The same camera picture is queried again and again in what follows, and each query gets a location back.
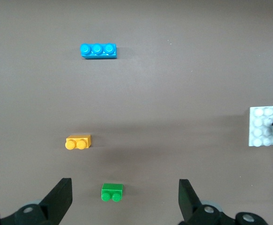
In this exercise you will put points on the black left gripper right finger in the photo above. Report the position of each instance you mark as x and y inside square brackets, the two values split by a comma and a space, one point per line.
[189, 204]

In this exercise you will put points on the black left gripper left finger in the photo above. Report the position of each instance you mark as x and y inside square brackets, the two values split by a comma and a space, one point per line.
[56, 199]

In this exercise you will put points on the white studded base plate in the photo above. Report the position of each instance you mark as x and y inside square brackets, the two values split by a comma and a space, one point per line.
[260, 126]

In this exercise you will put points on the yellow two-stud block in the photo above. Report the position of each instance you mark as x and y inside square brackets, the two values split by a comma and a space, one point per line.
[80, 140]

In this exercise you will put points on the green two-stud block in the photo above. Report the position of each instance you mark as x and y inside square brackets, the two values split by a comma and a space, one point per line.
[112, 189]

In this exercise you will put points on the blue three-stud block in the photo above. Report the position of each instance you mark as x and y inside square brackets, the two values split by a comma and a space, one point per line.
[98, 50]

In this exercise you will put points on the brown table cover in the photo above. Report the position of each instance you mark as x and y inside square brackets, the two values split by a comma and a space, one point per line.
[150, 93]

